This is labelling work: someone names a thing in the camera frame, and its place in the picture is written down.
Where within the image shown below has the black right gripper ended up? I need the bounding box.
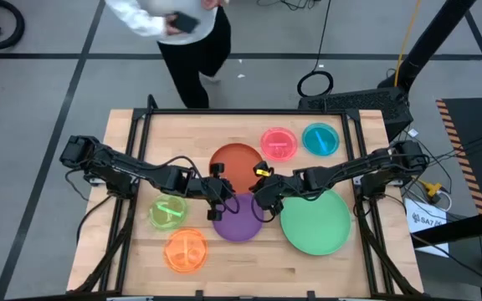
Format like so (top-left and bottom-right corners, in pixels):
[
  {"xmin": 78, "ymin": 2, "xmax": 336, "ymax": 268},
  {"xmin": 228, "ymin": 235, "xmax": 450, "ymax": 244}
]
[{"xmin": 251, "ymin": 165, "xmax": 309, "ymax": 217}]

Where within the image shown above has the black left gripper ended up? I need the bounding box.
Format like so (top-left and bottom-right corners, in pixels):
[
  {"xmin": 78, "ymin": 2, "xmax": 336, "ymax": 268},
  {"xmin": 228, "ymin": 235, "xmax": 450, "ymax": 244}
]
[{"xmin": 190, "ymin": 161, "xmax": 237, "ymax": 222}]

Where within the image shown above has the red opaque plastic plate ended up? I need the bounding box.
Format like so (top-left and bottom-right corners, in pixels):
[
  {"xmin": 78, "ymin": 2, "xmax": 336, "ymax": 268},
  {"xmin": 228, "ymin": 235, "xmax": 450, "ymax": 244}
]
[{"xmin": 209, "ymin": 143, "xmax": 265, "ymax": 196}]

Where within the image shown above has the purple opaque plastic plate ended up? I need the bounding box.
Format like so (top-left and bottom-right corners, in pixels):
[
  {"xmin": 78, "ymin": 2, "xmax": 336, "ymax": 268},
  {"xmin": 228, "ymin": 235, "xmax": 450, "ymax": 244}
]
[{"xmin": 212, "ymin": 191, "xmax": 264, "ymax": 243}]

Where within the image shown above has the pink transparent small plate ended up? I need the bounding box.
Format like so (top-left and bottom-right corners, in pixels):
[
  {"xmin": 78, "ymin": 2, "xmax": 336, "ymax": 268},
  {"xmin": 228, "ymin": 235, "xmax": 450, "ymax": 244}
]
[{"xmin": 259, "ymin": 127, "xmax": 299, "ymax": 162}]

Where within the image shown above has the light green large plate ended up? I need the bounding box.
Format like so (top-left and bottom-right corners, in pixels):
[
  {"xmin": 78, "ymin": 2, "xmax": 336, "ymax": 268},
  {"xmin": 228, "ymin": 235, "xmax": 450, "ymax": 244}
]
[{"xmin": 279, "ymin": 188, "xmax": 352, "ymax": 257}]

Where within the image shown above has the lime green transparent plate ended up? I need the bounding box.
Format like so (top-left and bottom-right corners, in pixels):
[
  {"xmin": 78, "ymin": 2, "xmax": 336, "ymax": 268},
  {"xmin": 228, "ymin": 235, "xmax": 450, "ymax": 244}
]
[{"xmin": 148, "ymin": 193, "xmax": 189, "ymax": 231}]

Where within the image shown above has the teal transparent small plate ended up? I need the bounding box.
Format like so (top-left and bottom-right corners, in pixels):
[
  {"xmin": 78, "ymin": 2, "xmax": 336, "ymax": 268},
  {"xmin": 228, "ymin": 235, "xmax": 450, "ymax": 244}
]
[{"xmin": 301, "ymin": 122, "xmax": 341, "ymax": 157}]

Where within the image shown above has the orange transparent plate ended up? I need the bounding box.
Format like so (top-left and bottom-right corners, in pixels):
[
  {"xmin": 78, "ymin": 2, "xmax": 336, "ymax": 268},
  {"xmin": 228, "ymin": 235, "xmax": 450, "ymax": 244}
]
[{"xmin": 162, "ymin": 227, "xmax": 208, "ymax": 276}]

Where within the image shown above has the black computer case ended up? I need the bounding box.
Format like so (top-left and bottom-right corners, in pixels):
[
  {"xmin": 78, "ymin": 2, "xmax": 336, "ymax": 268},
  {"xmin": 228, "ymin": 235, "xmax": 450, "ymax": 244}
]
[{"xmin": 298, "ymin": 86, "xmax": 413, "ymax": 142}]

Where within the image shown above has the person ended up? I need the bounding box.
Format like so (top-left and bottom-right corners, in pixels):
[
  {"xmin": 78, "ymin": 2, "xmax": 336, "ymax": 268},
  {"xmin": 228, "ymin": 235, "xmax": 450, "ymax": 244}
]
[{"xmin": 105, "ymin": 0, "xmax": 233, "ymax": 110}]

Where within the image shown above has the white paper sign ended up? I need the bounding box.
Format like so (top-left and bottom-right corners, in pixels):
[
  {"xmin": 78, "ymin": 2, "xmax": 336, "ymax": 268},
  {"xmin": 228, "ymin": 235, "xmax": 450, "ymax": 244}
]
[{"xmin": 403, "ymin": 198, "xmax": 451, "ymax": 257}]

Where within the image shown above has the yellow plug connector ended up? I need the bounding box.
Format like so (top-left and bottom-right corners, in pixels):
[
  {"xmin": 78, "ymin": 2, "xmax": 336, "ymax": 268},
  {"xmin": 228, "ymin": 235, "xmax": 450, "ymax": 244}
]
[{"xmin": 418, "ymin": 179, "xmax": 445, "ymax": 200}]

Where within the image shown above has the black phone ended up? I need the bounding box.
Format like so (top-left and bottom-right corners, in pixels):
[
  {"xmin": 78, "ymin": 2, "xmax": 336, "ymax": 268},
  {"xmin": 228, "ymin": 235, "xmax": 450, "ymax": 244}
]
[{"xmin": 172, "ymin": 11, "xmax": 200, "ymax": 34}]

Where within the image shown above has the black beam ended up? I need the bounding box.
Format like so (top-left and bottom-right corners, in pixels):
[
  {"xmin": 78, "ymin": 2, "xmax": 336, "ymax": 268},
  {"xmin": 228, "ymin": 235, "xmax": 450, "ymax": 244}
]
[{"xmin": 410, "ymin": 207, "xmax": 482, "ymax": 250}]

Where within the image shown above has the black hazard striped platform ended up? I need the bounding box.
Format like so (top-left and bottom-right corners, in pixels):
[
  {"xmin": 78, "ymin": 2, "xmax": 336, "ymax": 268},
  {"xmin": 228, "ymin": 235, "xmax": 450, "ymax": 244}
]
[{"xmin": 435, "ymin": 97, "xmax": 482, "ymax": 214}]

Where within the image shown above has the black slanted pole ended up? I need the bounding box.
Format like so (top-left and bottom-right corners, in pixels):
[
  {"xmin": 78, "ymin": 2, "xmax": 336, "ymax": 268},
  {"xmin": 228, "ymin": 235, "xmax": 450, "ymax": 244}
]
[{"xmin": 377, "ymin": 0, "xmax": 479, "ymax": 95}]

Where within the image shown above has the black aluminium table frame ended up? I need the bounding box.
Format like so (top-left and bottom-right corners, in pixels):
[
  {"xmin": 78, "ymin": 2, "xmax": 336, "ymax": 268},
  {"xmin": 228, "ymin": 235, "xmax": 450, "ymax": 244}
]
[{"xmin": 69, "ymin": 94, "xmax": 424, "ymax": 301}]

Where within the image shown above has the black coiled floor cable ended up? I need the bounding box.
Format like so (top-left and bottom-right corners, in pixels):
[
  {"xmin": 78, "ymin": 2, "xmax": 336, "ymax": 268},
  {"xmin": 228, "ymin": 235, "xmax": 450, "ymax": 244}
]
[{"xmin": 296, "ymin": 0, "xmax": 334, "ymax": 99}]

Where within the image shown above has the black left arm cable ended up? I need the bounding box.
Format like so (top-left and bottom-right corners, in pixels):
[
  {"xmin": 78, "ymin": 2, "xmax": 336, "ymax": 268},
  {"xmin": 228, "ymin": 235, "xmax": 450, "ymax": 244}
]
[{"xmin": 64, "ymin": 166, "xmax": 115, "ymax": 244}]

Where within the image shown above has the yellow cable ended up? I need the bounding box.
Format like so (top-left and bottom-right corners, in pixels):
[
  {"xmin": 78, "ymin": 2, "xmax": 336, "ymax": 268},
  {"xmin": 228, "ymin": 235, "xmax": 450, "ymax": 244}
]
[{"xmin": 393, "ymin": 0, "xmax": 422, "ymax": 89}]

